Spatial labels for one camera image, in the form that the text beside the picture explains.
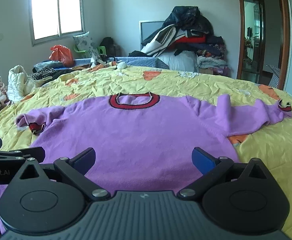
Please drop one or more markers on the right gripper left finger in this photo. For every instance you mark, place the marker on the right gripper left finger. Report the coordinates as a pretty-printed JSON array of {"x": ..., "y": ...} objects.
[{"x": 72, "y": 172}]

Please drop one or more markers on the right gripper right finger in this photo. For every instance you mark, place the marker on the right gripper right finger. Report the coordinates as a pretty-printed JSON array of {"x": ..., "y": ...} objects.
[{"x": 212, "y": 170}]

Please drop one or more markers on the purple sweater red trim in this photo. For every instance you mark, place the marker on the purple sweater red trim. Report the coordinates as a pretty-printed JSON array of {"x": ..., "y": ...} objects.
[{"x": 144, "y": 141}]

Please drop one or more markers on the pile of dark clothes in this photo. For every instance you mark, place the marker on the pile of dark clothes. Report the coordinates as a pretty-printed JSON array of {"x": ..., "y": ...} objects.
[{"x": 184, "y": 42}]

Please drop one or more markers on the yellow carrot print bedsheet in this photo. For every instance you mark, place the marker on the yellow carrot print bedsheet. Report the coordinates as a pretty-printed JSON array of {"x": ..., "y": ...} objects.
[{"x": 272, "y": 144}]

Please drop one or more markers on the black white striped garment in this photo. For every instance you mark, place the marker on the black white striped garment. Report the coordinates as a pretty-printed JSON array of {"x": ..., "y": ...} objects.
[{"x": 43, "y": 73}]

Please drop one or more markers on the white pompom ball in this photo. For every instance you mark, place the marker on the white pompom ball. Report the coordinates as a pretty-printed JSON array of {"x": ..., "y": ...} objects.
[{"x": 121, "y": 65}]

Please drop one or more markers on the checkered basket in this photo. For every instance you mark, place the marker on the checkered basket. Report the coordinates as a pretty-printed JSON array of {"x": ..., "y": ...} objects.
[{"x": 274, "y": 82}]

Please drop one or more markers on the orange plastic bag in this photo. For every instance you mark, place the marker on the orange plastic bag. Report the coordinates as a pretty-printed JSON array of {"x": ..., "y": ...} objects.
[{"x": 62, "y": 54}]

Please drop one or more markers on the green plastic chair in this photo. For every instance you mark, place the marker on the green plastic chair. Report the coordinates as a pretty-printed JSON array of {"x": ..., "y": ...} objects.
[{"x": 88, "y": 53}]

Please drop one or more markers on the blue quilted bed cover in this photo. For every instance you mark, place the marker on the blue quilted bed cover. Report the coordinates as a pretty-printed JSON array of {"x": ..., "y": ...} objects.
[{"x": 126, "y": 62}]

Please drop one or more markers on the floral cushion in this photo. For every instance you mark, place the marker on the floral cushion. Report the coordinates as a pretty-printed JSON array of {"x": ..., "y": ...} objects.
[{"x": 86, "y": 42}]

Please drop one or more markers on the grey framed board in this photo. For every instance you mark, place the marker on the grey framed board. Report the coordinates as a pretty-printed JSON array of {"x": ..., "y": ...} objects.
[{"x": 146, "y": 28}]

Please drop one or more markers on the window with metal frame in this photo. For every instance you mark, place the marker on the window with metal frame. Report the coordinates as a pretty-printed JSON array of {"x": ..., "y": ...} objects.
[{"x": 54, "y": 19}]

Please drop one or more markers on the wooden door frame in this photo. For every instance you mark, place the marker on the wooden door frame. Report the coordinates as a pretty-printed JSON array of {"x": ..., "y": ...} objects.
[{"x": 264, "y": 39}]

